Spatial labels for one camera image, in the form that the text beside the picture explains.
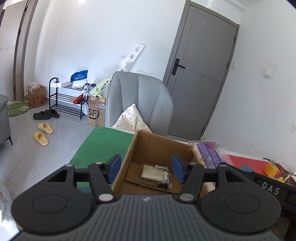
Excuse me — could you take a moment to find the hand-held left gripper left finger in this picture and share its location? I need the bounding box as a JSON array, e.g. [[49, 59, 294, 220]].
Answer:
[[47, 154, 122, 204]]

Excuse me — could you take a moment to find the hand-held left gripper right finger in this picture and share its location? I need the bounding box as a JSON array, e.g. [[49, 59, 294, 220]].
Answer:
[[171, 155, 247, 204]]

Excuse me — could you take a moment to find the beige snack packet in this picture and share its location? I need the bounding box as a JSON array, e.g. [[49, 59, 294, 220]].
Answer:
[[139, 164, 172, 189]]

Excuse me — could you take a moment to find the crumpled yellow paper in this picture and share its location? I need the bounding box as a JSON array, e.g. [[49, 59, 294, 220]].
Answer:
[[276, 174, 293, 183]]

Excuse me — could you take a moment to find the yellow tape roll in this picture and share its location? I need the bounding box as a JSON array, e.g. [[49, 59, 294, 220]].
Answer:
[[264, 161, 278, 178]]

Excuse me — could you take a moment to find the green table mat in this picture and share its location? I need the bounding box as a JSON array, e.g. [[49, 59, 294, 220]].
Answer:
[[69, 126, 137, 195]]

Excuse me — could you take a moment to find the purple label plastic bag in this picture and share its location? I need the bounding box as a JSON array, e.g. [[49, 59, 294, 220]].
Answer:
[[188, 139, 234, 197]]

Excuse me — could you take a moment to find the white dotted pillow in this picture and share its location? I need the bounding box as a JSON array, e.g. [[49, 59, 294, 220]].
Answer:
[[112, 103, 152, 133]]

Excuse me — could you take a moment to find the printed cardboard box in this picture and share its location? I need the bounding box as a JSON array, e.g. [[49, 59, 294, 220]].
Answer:
[[87, 96, 107, 127]]

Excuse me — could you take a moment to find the black shoe rack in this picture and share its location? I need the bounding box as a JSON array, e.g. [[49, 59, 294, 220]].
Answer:
[[48, 77, 90, 120]]

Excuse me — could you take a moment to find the yellow slipper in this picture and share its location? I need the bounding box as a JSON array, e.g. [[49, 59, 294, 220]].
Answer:
[[34, 132, 49, 146], [38, 123, 53, 134]]

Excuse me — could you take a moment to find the grey armchair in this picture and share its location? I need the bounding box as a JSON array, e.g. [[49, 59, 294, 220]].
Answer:
[[105, 71, 174, 137]]

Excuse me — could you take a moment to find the green cartoon bag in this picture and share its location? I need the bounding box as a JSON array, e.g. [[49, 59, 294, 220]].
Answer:
[[90, 77, 111, 98]]

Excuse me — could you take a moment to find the blue plastic bag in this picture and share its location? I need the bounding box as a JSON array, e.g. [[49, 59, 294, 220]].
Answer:
[[70, 70, 89, 83]]

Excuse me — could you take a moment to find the grey door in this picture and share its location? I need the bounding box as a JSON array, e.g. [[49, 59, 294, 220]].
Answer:
[[162, 3, 240, 141]]

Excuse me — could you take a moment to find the small filled cardboard box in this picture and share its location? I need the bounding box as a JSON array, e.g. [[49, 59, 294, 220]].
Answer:
[[28, 82, 46, 108]]

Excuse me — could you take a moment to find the green round rug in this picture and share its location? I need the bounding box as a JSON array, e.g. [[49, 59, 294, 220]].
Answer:
[[7, 102, 33, 118]]

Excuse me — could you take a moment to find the white foam packing piece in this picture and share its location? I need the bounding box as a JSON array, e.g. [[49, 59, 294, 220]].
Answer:
[[117, 42, 147, 73]]

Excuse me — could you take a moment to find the grey sofa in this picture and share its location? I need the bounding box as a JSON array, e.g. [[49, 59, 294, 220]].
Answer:
[[0, 94, 13, 145]]

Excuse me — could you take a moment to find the black cable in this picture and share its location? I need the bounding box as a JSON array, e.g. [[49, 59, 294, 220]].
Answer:
[[262, 158, 296, 183]]

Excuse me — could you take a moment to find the black door handle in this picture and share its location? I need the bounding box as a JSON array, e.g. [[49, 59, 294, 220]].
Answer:
[[171, 58, 186, 75]]

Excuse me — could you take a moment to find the grey door frame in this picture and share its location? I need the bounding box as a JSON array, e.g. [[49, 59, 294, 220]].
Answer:
[[13, 0, 38, 101]]

